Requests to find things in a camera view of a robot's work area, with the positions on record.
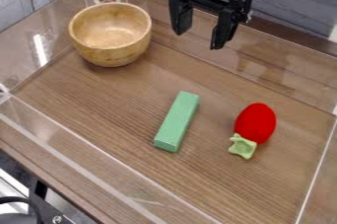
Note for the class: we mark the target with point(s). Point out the green rectangular block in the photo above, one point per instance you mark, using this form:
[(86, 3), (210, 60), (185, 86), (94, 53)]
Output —
[(176, 122)]

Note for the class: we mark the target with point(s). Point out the light brown wooden bowl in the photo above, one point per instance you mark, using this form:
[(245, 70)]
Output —
[(110, 33)]

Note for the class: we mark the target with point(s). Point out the red plush strawberry toy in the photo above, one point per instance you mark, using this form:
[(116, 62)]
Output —
[(254, 126)]

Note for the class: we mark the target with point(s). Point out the clear acrylic tray wall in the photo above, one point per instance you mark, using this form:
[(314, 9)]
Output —
[(78, 123)]

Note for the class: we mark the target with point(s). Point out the black table leg bracket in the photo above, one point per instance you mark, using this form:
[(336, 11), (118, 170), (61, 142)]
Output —
[(50, 215)]

